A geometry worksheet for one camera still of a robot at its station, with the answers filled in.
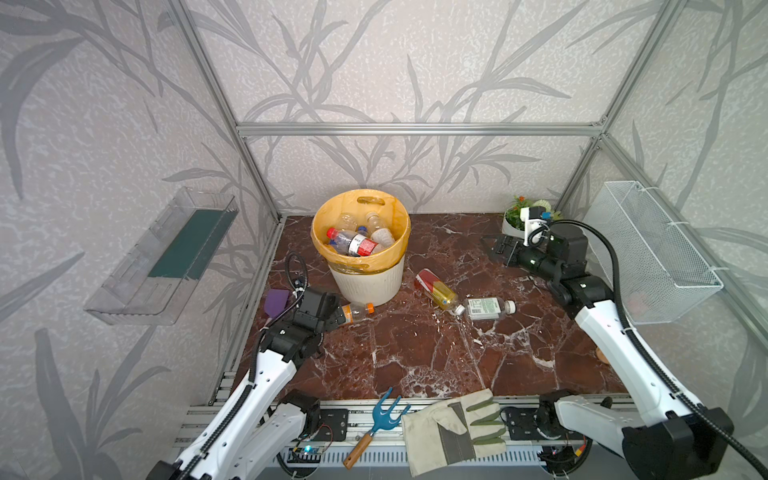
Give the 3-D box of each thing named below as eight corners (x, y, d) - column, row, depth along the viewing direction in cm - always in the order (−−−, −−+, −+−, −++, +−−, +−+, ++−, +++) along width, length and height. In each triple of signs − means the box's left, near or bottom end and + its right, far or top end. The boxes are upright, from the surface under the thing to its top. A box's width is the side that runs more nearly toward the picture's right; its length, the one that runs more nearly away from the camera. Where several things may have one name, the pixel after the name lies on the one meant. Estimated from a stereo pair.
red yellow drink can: (442, 315, 95) (444, 305, 90) (412, 286, 102) (412, 276, 97) (454, 304, 98) (457, 294, 93) (424, 277, 105) (425, 266, 100)
